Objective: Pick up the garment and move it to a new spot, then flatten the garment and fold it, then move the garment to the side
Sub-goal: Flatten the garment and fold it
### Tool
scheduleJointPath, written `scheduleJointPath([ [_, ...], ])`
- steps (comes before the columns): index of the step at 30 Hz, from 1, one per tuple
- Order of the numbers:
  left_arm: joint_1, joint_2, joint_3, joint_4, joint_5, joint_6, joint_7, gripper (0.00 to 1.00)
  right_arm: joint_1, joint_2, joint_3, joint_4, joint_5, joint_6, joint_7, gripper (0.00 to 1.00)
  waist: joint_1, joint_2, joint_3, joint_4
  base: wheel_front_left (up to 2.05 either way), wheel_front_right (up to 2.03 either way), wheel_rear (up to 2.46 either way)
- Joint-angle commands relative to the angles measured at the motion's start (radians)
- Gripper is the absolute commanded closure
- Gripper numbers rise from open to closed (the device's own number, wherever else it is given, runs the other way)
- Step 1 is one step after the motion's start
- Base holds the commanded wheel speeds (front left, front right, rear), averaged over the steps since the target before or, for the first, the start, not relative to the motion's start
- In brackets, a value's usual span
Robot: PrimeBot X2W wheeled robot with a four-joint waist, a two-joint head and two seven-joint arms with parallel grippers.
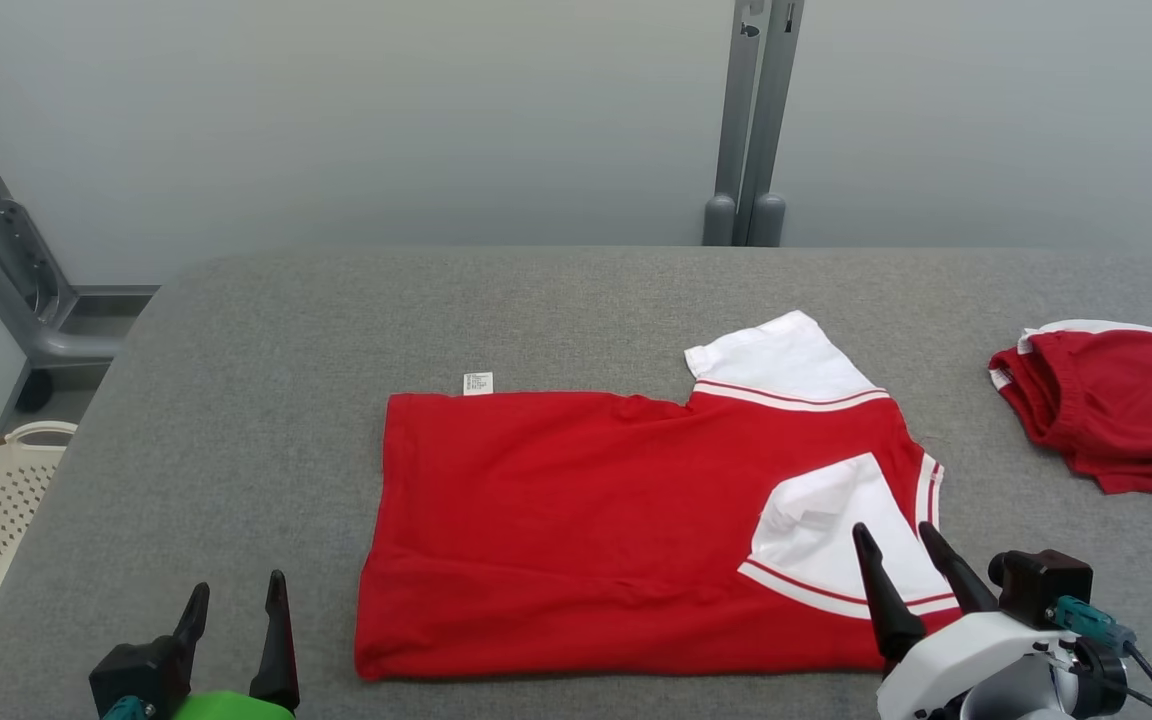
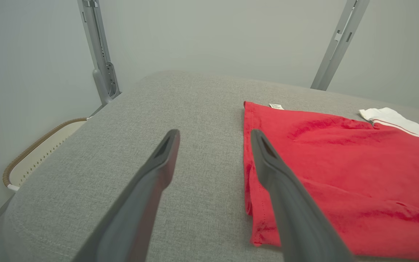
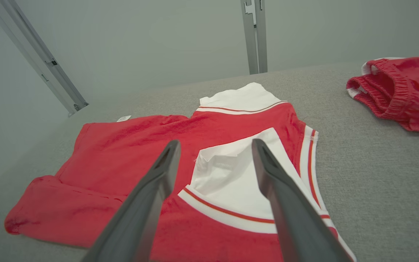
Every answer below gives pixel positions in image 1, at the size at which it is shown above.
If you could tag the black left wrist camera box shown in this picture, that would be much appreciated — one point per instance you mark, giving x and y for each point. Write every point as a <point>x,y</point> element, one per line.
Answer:
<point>136,675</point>

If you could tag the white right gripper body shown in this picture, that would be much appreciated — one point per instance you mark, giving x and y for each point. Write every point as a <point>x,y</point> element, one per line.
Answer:
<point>956,665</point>

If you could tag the grey metal stand with wheel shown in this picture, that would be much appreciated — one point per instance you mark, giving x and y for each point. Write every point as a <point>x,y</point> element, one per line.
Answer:
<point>16,270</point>

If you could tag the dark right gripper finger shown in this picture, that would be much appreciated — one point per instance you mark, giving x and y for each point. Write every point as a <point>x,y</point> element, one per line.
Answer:
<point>961,575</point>
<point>886,600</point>

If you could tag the red shirt with white sleeves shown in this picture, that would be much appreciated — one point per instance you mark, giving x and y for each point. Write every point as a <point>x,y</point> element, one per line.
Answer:
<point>586,520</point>

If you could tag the red shorts with white trim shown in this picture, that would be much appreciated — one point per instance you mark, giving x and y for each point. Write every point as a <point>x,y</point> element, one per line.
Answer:
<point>1126,410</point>

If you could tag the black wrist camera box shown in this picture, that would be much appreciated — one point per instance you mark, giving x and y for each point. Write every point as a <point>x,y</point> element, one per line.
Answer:
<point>136,675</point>
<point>1041,585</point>

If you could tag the teal left camera connector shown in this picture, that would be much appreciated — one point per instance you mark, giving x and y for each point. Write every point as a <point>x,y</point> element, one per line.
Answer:
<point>124,710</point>

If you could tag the teal camera connector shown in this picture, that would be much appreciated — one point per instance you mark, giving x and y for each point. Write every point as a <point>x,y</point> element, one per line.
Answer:
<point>124,710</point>
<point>1091,622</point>

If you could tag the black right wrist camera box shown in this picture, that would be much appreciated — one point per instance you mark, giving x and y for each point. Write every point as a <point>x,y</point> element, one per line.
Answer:
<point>1041,585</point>

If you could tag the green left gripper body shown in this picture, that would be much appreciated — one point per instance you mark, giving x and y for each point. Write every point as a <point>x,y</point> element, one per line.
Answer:
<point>231,707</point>

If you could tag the teal right camera connector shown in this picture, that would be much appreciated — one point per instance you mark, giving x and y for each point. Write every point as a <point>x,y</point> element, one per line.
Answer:
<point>1091,622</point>

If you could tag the grey double metal post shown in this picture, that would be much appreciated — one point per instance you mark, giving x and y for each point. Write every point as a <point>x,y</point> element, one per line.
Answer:
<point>751,120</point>

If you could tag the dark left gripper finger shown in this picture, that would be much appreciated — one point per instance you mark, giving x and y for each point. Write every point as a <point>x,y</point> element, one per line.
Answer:
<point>276,650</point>
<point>192,625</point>

